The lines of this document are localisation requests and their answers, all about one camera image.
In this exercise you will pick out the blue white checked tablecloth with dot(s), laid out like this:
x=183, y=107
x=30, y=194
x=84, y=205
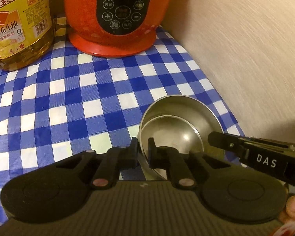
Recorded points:
x=76, y=91

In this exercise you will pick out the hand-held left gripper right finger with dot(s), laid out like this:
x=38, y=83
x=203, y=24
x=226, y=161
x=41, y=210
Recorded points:
x=150, y=152

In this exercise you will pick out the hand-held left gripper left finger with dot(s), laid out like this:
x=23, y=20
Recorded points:
x=136, y=151

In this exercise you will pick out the yellow cooking oil bottle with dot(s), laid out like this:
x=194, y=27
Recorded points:
x=17, y=29

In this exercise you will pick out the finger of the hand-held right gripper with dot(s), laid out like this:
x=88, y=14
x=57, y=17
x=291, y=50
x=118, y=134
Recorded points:
x=223, y=142
x=268, y=143

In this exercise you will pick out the red rice cooker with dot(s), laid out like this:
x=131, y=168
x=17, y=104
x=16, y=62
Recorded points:
x=88, y=17

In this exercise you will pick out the stainless steel bowl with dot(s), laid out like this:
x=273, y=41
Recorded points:
x=186, y=108
x=172, y=137

